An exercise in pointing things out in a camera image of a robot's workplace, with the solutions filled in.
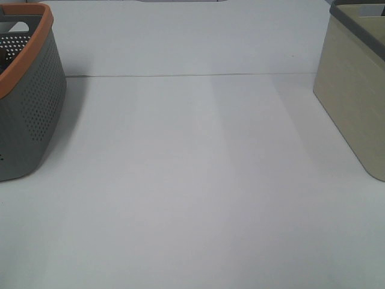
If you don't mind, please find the beige basket grey rim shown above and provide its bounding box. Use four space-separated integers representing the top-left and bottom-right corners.
313 1 384 181

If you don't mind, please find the grey perforated basket orange rim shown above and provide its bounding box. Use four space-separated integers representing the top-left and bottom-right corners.
1 3 67 181

